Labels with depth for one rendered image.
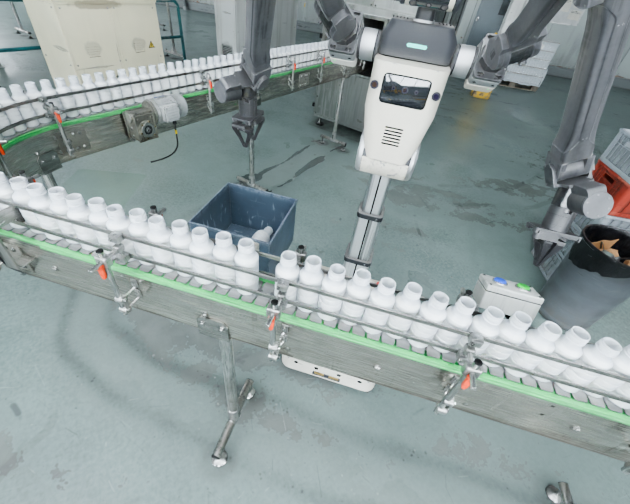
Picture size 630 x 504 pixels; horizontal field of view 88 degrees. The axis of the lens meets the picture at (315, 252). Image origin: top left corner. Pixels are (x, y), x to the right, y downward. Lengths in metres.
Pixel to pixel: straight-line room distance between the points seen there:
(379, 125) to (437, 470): 1.54
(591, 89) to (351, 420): 1.58
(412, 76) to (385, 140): 0.21
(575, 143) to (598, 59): 0.17
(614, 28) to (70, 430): 2.17
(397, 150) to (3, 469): 2.00
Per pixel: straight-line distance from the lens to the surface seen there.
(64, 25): 4.51
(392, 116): 1.16
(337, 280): 0.76
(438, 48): 1.21
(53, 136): 2.01
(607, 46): 0.80
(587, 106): 0.84
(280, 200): 1.40
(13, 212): 1.24
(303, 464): 1.75
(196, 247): 0.86
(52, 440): 2.01
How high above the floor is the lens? 1.68
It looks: 41 degrees down
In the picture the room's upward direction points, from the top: 9 degrees clockwise
